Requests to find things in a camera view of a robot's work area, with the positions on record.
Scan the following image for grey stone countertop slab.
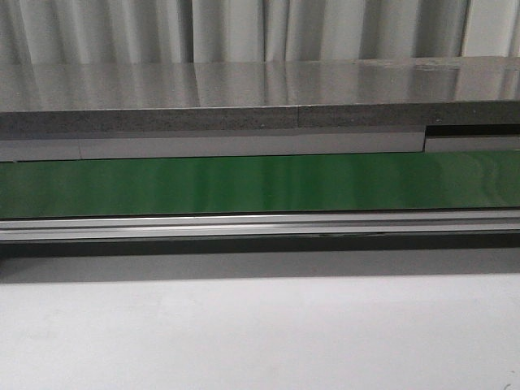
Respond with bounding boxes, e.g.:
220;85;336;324
1;57;519;138

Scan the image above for green conveyor belt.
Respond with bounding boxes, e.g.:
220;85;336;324
1;150;519;219

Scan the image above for grey panel under countertop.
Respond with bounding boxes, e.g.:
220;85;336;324
1;124;519;162

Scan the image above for white pleated curtain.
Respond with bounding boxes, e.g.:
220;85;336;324
1;1;519;64

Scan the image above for aluminium conveyor side rail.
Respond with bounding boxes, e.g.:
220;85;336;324
1;209;519;243

